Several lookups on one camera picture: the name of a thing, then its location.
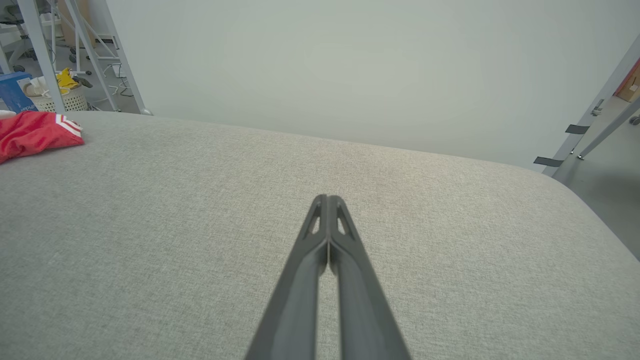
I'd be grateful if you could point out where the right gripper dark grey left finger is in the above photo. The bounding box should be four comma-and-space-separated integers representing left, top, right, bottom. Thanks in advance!
245, 194, 329, 360

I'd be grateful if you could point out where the blue box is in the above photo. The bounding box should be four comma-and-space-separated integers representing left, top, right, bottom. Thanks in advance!
0, 72, 38, 114

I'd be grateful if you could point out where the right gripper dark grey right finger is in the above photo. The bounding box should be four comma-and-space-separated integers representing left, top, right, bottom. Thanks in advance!
328, 195, 412, 360

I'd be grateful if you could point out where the white perforated laundry basket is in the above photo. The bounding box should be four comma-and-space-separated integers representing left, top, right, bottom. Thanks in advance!
24, 82, 89, 113

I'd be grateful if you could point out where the red basketball jersey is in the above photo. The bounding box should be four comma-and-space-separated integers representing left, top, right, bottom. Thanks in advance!
0, 109, 85, 165

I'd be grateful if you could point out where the brown cardboard box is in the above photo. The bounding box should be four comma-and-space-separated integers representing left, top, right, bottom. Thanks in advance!
614, 59, 640, 103

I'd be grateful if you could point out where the grey metal post with bracket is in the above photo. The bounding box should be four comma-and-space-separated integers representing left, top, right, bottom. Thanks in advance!
534, 35, 640, 177

